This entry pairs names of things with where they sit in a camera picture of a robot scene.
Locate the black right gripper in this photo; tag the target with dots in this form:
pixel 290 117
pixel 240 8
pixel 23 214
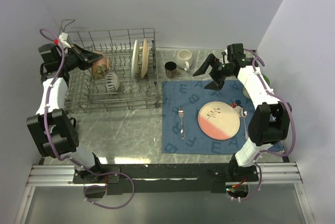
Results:
pixel 218 83

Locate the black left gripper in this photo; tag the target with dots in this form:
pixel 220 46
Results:
pixel 88 56

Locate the brown rimmed ceramic bowl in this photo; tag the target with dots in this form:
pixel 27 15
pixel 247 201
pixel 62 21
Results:
pixel 100 68

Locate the white strawberry pattern plate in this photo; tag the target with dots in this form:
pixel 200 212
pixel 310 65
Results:
pixel 135 56

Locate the beige plate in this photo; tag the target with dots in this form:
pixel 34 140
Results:
pixel 145 58

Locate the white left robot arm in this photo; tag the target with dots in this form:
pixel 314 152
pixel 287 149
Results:
pixel 54 133

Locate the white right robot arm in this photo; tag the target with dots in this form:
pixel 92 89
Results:
pixel 272 119

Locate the white ceramic mug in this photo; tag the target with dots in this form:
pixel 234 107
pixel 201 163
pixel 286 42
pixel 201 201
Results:
pixel 184 60

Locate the floral mug green inside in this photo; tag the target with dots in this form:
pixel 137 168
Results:
pixel 245 92

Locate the blue letter pattern cloth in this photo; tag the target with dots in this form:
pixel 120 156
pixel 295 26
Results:
pixel 191 96

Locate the dark brown metal cup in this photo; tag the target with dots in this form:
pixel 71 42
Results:
pixel 171 69

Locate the silver spoon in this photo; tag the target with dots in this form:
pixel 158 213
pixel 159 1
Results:
pixel 242 112

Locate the pink and cream plate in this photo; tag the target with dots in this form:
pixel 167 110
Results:
pixel 218 120

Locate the silver fork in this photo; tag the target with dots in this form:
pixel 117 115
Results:
pixel 181 115

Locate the dark green mug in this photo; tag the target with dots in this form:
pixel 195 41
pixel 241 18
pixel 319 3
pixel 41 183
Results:
pixel 73 121

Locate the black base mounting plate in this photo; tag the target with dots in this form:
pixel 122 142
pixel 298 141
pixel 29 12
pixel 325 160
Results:
pixel 166 178

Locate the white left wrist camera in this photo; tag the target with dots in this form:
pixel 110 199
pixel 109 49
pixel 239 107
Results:
pixel 63 40

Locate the metal wire dish rack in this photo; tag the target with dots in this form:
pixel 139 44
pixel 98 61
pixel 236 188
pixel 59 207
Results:
pixel 86 94

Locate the aluminium frame rail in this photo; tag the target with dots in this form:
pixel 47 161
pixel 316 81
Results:
pixel 63 175

